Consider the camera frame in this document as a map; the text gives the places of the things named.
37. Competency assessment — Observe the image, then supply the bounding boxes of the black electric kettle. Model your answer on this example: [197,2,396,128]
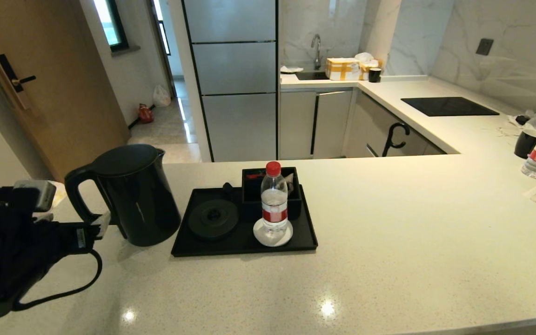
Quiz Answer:
[65,144,182,247]

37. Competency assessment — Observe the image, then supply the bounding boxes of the clear water bottle green logo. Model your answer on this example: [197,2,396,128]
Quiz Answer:
[261,161,289,239]

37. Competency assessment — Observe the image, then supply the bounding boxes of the black round kettle base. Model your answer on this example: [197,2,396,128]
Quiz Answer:
[188,200,240,241]

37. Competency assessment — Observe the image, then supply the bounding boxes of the yellow white plastic bag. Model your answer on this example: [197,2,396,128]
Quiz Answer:
[53,181,71,210]

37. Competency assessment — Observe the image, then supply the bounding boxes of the brown wooden door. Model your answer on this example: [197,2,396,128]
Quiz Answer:
[0,0,131,184]

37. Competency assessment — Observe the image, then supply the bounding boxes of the black rectangular serving tray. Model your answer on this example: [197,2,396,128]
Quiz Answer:
[171,185,318,257]

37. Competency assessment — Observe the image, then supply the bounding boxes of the black compartment organizer box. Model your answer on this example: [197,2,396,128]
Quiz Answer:
[241,167,302,221]

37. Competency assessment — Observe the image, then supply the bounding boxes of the black framed window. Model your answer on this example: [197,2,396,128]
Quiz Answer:
[93,0,130,53]

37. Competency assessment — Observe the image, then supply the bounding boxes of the silver refrigerator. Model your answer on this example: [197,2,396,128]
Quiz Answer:
[182,0,280,162]

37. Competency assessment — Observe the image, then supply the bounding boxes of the grey sink cabinet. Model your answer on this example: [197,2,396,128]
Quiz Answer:
[280,88,357,161]

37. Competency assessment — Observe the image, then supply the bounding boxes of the dark kitchen sink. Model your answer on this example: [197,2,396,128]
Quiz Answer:
[295,70,330,81]

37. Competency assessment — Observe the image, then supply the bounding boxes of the chrome kitchen faucet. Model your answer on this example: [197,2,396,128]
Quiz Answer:
[311,34,322,70]

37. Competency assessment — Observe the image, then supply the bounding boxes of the cardboard box yellow tape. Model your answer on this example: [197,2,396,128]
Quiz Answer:
[325,58,362,81]

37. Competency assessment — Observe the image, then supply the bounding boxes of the grey drawer cabinet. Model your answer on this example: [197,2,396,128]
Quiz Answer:
[345,89,446,158]

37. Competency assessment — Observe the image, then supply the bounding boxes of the small yellow taped box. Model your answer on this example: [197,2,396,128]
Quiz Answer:
[360,59,383,81]

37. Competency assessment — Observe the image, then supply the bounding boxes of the black induction cooktop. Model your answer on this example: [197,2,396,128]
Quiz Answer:
[400,97,500,117]

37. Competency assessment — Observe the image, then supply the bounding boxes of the black mug white inside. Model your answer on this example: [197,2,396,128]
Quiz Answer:
[513,129,536,159]

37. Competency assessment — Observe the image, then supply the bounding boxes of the crumpled white plastic wrap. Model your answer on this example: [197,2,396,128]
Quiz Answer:
[508,109,536,130]

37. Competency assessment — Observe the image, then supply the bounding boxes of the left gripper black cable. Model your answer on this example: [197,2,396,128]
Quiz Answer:
[11,249,104,311]

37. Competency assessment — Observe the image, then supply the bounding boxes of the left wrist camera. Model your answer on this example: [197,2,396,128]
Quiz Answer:
[0,181,57,219]

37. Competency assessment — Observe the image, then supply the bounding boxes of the black door lock handle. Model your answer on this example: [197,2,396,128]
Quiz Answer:
[0,54,37,111]

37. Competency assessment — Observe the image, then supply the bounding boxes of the black hook handle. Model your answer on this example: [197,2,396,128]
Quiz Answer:
[382,122,410,158]

